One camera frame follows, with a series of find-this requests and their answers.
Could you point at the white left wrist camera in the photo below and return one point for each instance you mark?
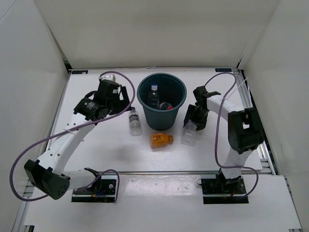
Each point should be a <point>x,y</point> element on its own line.
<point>109,77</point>

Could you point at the clear plastic bottle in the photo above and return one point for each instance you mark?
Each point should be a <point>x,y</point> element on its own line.
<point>189,134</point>

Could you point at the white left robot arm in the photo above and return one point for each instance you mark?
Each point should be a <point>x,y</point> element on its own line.
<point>47,172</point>

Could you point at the orange juice bottle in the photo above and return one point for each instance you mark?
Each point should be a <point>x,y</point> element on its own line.
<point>158,140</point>

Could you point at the clear bottle white cap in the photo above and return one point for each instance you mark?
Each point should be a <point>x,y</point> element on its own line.
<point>153,97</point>

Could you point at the dark bottle red cap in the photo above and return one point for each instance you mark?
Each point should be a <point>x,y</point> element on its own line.
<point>165,106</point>

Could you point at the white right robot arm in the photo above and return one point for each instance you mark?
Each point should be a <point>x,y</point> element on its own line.
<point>244,130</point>

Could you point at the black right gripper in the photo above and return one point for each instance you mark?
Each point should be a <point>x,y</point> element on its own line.
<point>201,123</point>

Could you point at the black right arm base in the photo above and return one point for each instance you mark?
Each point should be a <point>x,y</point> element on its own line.
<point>214,192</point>

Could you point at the clear bottle dark label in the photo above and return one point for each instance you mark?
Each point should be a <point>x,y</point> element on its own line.
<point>134,122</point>

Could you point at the dark green plastic bin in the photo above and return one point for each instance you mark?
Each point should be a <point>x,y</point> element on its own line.
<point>171,89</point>

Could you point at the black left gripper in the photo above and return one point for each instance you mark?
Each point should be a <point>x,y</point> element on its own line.
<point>122,103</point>

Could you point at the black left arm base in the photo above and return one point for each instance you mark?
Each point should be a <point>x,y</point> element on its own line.
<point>103,190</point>

